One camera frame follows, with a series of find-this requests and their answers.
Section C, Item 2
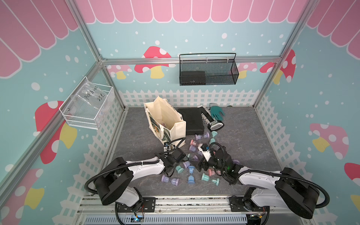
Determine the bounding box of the clear wire wall basket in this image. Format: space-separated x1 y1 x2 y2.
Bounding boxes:
58 76 115 130

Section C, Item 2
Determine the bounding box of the plastic bag in basket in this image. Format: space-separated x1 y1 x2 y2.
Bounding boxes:
70 77 113 124

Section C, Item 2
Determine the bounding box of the black flat box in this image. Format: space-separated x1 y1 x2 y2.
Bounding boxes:
177 107 204 136

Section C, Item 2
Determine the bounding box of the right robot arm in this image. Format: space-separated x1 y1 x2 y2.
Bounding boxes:
195 142 330 219

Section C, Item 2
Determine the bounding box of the black mesh wall basket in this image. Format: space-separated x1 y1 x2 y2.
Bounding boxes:
179 53 239 85

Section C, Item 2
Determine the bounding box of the blue hourglass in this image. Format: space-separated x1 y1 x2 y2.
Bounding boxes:
187 166 195 185

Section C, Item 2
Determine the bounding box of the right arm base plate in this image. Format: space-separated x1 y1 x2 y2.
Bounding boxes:
228 196 267 212

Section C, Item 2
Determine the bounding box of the purple hourglass front left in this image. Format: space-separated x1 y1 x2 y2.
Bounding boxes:
161 175 180 186

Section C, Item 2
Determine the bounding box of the black box in basket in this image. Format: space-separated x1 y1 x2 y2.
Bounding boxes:
180 71 206 86

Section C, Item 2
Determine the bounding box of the cream canvas tote bag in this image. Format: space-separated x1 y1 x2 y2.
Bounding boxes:
144 97 187 147

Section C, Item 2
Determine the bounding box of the teal hourglass by brush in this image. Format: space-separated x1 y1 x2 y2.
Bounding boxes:
209 131 218 144

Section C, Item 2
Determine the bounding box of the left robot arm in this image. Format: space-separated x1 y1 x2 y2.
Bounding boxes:
84 138 186 208

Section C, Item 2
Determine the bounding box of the green hourglass front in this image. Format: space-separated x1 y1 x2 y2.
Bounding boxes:
201 173 220 186

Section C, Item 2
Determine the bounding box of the green rubber glove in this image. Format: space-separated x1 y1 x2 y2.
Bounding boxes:
210 103 225 121

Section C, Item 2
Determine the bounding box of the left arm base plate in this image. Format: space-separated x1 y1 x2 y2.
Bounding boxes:
117 197 156 213

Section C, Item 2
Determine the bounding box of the black white hair brush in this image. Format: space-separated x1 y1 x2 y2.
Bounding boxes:
198 105 224 132

